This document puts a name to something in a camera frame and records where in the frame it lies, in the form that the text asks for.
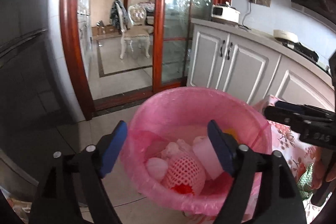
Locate large yellow sponge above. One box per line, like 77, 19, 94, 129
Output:
224, 128, 240, 143

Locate white tissue pack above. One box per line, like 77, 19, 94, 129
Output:
192, 136, 223, 180

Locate white paper towel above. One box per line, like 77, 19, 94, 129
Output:
146, 157, 168, 182

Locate green patterned cloth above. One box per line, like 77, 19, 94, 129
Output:
297, 162, 314, 200

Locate white kitchen cabinets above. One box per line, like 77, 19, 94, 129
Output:
187, 19, 335, 111

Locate pink lined trash bin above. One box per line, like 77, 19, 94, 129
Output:
120, 87, 272, 216

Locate person's right hand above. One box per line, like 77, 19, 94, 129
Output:
313, 147, 336, 191

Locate black gas stove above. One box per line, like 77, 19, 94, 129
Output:
275, 38, 331, 75

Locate white pan on stove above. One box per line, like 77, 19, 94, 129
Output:
273, 30, 299, 43

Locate dark refrigerator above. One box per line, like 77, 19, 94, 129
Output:
1, 0, 79, 181

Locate white rice cooker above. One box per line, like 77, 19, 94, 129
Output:
211, 2, 240, 25

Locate white ornate chair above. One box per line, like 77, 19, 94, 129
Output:
116, 3, 153, 59

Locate red framed glass door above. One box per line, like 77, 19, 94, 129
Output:
152, 0, 234, 93

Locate wall power outlet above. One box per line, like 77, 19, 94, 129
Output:
249, 0, 271, 7

